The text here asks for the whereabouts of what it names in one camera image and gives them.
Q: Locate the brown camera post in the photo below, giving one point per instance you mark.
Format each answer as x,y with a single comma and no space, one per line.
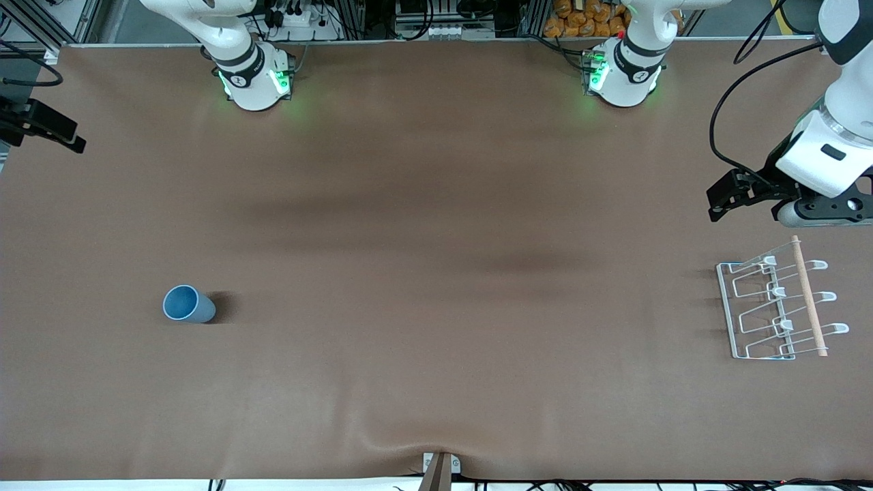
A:
438,477

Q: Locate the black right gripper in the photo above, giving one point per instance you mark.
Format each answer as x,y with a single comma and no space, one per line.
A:
27,117

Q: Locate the blue plastic cup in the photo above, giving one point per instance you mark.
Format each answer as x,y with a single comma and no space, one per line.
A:
198,310

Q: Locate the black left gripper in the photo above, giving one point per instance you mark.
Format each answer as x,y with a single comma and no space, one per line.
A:
771,174

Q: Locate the aluminium frame profile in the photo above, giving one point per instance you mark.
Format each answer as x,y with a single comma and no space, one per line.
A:
75,20

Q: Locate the grey electronics box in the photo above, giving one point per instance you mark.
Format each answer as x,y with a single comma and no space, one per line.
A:
443,31

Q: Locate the grey metal table bracket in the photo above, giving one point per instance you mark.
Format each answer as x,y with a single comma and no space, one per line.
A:
428,464

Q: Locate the orange items bin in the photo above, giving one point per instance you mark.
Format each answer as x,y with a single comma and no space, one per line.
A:
580,20

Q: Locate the brown table mat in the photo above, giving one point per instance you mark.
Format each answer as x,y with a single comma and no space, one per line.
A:
436,273

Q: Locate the white power strip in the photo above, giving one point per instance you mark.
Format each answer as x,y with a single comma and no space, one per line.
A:
300,19

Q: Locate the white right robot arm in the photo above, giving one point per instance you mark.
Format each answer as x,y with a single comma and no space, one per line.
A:
245,75

